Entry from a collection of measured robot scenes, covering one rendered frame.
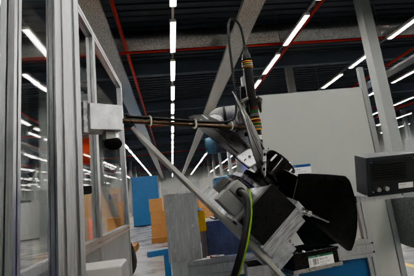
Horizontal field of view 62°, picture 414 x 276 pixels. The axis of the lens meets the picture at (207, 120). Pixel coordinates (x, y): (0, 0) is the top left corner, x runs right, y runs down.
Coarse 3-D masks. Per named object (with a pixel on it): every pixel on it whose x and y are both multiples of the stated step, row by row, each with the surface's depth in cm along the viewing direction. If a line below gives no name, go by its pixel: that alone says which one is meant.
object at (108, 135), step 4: (104, 132) 94; (108, 132) 94; (112, 132) 95; (104, 136) 94; (108, 136) 94; (112, 136) 94; (108, 140) 93; (112, 140) 94; (116, 140) 94; (120, 140) 95; (104, 144) 94; (108, 144) 93; (112, 144) 93; (116, 144) 94; (120, 144) 95; (108, 148) 94; (112, 148) 94; (116, 148) 95
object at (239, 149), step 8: (208, 120) 133; (216, 120) 139; (200, 128) 125; (208, 128) 127; (216, 128) 130; (216, 136) 126; (224, 136) 128; (232, 136) 130; (224, 144) 124; (232, 144) 126; (240, 144) 128; (232, 152) 123; (240, 152) 124
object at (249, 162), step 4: (244, 152) 126; (248, 152) 127; (236, 156) 123; (240, 156) 123; (244, 156) 124; (252, 156) 125; (240, 160) 121; (248, 160) 123; (252, 160) 124; (248, 164) 121; (252, 164) 121
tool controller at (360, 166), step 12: (360, 156) 169; (372, 156) 166; (384, 156) 165; (396, 156) 165; (408, 156) 166; (360, 168) 170; (372, 168) 164; (384, 168) 165; (396, 168) 165; (408, 168) 166; (360, 180) 171; (372, 180) 164; (384, 180) 165; (396, 180) 166; (408, 180) 166; (360, 192) 172; (372, 192) 165; (384, 192) 165; (396, 192) 166
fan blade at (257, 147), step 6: (234, 96) 101; (240, 108) 97; (246, 114) 105; (246, 120) 99; (246, 126) 93; (252, 126) 104; (252, 132) 101; (252, 138) 100; (258, 138) 109; (252, 144) 96; (258, 144) 107; (252, 150) 92; (258, 150) 106; (258, 156) 105; (258, 162) 104
